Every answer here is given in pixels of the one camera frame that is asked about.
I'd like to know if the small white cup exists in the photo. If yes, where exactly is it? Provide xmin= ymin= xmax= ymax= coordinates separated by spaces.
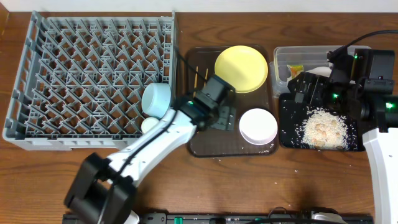
xmin=141 ymin=117 xmax=159 ymax=134

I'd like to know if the black waste tray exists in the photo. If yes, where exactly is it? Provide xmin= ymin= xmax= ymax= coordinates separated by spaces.
xmin=279 ymin=93 xmax=364 ymax=151

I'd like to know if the rice and peanut waste pile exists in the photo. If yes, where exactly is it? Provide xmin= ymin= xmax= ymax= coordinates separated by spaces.
xmin=295 ymin=108 xmax=348 ymax=149

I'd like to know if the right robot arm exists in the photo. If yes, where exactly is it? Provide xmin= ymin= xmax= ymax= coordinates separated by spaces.
xmin=287 ymin=72 xmax=397 ymax=223

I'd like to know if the yellow green snack wrapper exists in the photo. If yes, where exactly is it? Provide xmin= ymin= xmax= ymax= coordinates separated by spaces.
xmin=287 ymin=65 xmax=304 ymax=80

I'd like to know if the white pink bowl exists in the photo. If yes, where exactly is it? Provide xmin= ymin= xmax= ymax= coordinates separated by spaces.
xmin=239 ymin=108 xmax=278 ymax=146

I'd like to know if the blue bowl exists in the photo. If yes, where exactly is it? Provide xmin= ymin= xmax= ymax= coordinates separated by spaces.
xmin=141 ymin=83 xmax=171 ymax=119

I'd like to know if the white paper napkin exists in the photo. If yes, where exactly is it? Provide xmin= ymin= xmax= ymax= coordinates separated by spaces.
xmin=307 ymin=67 xmax=331 ymax=77

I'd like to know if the grey dish rack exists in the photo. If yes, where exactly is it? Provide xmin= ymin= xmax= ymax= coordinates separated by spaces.
xmin=2 ymin=12 xmax=178 ymax=151

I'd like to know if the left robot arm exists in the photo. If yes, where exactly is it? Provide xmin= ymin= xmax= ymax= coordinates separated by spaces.
xmin=64 ymin=95 xmax=228 ymax=223

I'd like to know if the black rail at table edge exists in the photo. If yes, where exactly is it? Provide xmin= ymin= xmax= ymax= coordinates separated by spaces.
xmin=125 ymin=207 xmax=374 ymax=224

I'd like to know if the clear plastic bin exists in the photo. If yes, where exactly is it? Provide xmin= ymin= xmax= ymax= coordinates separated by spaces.
xmin=269 ymin=45 xmax=373 ymax=99

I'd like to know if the yellow plate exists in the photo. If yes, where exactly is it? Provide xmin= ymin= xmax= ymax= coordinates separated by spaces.
xmin=215 ymin=45 xmax=269 ymax=93

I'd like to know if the brown serving tray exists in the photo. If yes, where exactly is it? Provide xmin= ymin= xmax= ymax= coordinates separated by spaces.
xmin=181 ymin=46 xmax=279 ymax=157

